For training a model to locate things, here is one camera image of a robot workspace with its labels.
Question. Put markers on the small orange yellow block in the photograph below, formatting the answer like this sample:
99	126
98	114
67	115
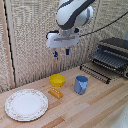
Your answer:
55	93

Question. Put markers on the white plate with patterned rim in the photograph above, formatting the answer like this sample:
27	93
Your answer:
26	104

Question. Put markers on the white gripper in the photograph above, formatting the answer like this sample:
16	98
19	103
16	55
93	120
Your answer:
63	40

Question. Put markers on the woven beige screen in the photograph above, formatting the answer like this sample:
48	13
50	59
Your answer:
33	40

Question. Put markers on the black dish rack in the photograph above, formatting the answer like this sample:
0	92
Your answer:
111	56

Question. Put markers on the wooden frame post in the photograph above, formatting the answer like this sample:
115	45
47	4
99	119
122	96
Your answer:
6	43

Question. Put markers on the blue cup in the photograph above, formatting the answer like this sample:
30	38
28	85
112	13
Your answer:
81	84

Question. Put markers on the yellow bowl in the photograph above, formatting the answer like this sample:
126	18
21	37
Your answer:
57	80

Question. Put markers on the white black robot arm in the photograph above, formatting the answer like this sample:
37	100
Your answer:
71	11

